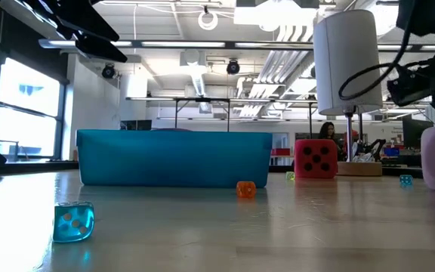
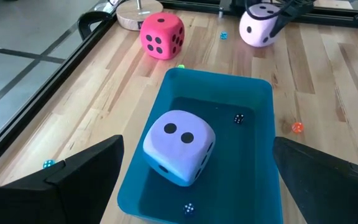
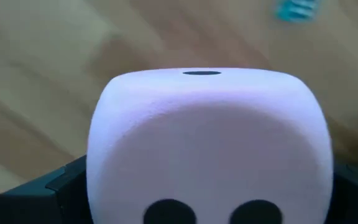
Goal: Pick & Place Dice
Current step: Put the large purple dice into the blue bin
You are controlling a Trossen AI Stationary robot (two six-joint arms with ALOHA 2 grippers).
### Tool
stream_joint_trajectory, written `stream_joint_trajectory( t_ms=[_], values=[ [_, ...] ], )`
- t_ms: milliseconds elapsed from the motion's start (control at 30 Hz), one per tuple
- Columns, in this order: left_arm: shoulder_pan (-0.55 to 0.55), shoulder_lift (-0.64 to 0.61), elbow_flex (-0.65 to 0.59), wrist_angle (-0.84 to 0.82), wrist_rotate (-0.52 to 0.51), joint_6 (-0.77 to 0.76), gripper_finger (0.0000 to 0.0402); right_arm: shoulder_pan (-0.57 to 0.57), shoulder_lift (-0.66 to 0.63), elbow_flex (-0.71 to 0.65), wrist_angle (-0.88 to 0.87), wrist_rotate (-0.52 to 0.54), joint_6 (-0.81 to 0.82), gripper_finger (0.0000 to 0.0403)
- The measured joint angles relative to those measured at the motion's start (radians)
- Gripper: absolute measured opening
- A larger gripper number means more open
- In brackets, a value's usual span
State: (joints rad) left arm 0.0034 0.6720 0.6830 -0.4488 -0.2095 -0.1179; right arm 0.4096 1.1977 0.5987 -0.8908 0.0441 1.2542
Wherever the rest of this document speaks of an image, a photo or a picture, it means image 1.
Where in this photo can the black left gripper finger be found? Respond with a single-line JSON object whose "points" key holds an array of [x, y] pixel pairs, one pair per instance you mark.
{"points": [[100, 49], [81, 19]]}

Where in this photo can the small blue translucent die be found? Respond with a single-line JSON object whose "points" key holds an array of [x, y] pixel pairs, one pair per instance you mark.
{"points": [[406, 180], [73, 222]]}

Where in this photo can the blue plastic bin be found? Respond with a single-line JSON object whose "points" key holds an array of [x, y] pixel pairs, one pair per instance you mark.
{"points": [[172, 158]]}

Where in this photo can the large red foam die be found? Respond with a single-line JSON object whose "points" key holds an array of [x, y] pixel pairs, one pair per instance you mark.
{"points": [[315, 158]]}

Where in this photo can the small green translucent die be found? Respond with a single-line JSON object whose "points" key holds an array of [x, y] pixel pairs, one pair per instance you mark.
{"points": [[290, 175]]}

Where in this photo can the small orange translucent die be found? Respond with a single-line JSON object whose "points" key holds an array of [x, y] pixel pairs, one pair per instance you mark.
{"points": [[246, 189]]}

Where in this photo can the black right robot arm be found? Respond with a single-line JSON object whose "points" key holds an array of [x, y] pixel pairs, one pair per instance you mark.
{"points": [[429, 15]]}

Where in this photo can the black computer monitor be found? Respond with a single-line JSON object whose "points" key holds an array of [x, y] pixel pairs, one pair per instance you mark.
{"points": [[415, 134]]}

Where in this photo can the dark computer monitor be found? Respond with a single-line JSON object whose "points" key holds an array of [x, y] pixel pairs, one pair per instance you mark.
{"points": [[136, 125]]}

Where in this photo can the large bright window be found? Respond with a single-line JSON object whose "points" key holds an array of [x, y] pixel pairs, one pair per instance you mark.
{"points": [[28, 98]]}

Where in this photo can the white shade table lamp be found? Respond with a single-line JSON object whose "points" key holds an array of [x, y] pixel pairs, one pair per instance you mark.
{"points": [[347, 60]]}

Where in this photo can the black metal stand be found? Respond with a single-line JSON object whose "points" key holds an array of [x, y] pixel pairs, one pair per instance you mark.
{"points": [[202, 99]]}

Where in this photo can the person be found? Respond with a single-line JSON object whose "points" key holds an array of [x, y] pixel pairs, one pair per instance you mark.
{"points": [[329, 136]]}

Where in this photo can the black dome camera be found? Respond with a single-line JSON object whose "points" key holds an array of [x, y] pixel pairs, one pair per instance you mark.
{"points": [[233, 67], [108, 71]]}

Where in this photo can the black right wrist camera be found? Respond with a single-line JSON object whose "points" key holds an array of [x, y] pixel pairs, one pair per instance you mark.
{"points": [[410, 85]]}

